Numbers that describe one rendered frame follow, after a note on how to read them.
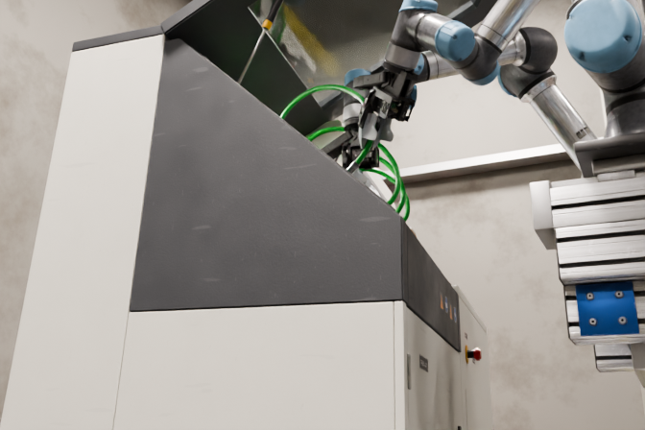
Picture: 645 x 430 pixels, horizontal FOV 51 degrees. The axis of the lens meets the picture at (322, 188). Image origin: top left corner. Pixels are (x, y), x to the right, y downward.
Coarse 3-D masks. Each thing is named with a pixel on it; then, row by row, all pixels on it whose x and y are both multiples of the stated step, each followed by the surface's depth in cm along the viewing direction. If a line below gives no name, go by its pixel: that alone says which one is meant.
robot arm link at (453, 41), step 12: (432, 12) 141; (420, 24) 140; (432, 24) 138; (444, 24) 136; (456, 24) 136; (420, 36) 141; (432, 36) 138; (444, 36) 135; (456, 36) 134; (468, 36) 136; (432, 48) 139; (444, 48) 136; (456, 48) 135; (468, 48) 137; (444, 60) 144; (456, 60) 138; (468, 60) 142
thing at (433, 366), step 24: (408, 312) 123; (408, 336) 121; (432, 336) 143; (408, 360) 118; (432, 360) 141; (456, 360) 172; (408, 384) 117; (432, 384) 138; (456, 384) 168; (408, 408) 116; (432, 408) 136; (456, 408) 164
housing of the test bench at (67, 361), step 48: (96, 48) 169; (144, 48) 164; (96, 96) 163; (144, 96) 158; (96, 144) 158; (144, 144) 153; (48, 192) 158; (96, 192) 153; (144, 192) 148; (48, 240) 152; (96, 240) 148; (48, 288) 148; (96, 288) 143; (48, 336) 143; (96, 336) 139; (48, 384) 139; (96, 384) 135
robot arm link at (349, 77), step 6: (348, 72) 180; (354, 72) 178; (360, 72) 178; (366, 72) 179; (348, 78) 179; (348, 84) 178; (360, 90) 176; (366, 90) 177; (348, 96) 177; (366, 96) 176; (348, 102) 176; (354, 102) 175; (360, 102) 175
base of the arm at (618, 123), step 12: (624, 96) 119; (636, 96) 118; (612, 108) 121; (624, 108) 118; (636, 108) 117; (612, 120) 120; (624, 120) 117; (636, 120) 115; (612, 132) 119; (624, 132) 115; (636, 132) 114
